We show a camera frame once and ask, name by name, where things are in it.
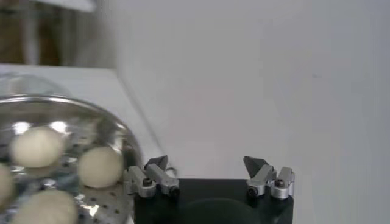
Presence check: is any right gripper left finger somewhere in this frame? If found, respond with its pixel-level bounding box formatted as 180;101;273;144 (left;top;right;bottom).
123;155;180;199

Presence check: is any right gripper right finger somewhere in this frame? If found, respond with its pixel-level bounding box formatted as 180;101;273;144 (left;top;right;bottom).
243;155;296;200

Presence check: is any white steamed baozi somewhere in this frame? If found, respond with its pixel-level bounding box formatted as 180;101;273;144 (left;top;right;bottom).
0;163;15;208
12;189;79;224
77;146;125;189
9;126;65;169

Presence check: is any glass lid with cream handle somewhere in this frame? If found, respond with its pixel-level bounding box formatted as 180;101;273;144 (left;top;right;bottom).
0;74;73;99

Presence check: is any perforated stainless steel steamer basket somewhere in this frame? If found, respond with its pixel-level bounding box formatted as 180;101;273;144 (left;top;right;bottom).
0;94;144;224

